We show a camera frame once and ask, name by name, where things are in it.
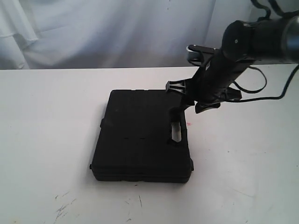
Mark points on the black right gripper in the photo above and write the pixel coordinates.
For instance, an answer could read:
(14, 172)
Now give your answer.
(210, 85)

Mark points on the black plastic carry case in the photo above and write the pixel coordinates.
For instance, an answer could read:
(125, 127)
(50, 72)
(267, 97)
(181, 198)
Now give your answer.
(143, 137)

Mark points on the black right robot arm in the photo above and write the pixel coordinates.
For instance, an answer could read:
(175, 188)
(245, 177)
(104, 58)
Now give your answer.
(243, 44)

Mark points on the white backdrop curtain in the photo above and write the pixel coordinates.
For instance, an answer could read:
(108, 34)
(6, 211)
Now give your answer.
(85, 34)

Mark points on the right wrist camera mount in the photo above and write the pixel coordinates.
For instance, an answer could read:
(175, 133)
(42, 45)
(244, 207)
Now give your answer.
(199, 54)

